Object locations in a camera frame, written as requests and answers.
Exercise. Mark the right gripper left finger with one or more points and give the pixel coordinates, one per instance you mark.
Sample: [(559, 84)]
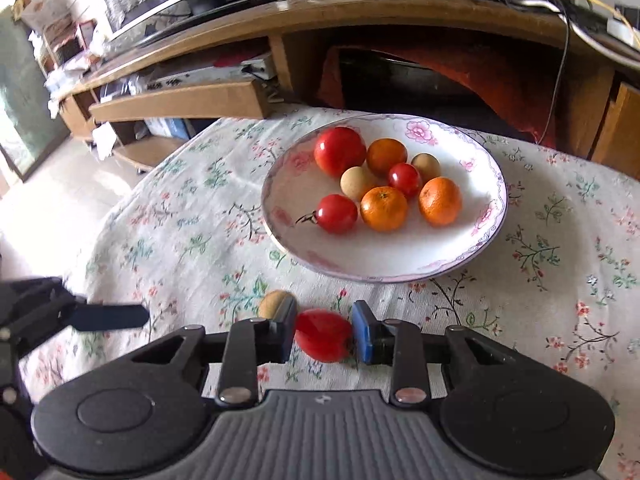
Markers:
[(251, 343)]

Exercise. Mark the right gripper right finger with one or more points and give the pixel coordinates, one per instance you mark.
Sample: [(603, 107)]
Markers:
[(397, 344)]

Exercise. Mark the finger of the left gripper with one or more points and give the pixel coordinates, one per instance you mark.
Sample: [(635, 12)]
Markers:
[(105, 318)]

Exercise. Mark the tan longan fruit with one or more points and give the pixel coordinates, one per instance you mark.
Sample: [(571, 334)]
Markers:
[(270, 303)]

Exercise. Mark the small red tomato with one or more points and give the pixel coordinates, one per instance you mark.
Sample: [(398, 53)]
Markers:
[(323, 335)]

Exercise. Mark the orange mandarin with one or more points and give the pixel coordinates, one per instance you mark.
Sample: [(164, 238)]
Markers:
[(384, 209), (383, 154), (440, 202)]

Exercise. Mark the red tomato with stem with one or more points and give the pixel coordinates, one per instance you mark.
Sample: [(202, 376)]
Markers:
[(335, 213)]

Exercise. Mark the white floral plate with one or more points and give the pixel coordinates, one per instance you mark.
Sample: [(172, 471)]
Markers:
[(295, 185)]

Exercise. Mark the tan longan centre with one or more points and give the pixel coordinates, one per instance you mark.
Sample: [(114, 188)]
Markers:
[(356, 182)]

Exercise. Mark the tan longan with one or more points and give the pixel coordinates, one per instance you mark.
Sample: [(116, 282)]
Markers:
[(356, 182), (427, 165)]

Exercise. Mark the red cherry tomato centre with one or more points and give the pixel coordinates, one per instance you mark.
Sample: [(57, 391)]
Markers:
[(406, 178)]

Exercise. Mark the tan longan back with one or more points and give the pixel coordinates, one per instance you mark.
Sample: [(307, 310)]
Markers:
[(427, 165)]

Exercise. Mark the orange mandarin back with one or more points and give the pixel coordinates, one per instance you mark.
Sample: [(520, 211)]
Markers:
[(383, 154)]

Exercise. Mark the floral tablecloth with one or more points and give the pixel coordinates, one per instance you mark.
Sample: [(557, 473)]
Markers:
[(559, 283)]

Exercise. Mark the large red tomato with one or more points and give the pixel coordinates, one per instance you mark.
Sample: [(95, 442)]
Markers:
[(338, 149)]

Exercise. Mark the blue white box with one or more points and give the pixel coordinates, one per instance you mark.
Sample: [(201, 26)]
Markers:
[(169, 128)]

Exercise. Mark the silver media player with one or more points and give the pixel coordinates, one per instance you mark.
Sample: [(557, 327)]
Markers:
[(192, 70)]

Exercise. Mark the wooden TV stand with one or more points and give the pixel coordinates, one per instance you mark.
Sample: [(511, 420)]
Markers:
[(597, 105)]

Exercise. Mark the white power strip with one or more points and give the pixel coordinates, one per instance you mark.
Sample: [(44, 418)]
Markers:
[(623, 32)]

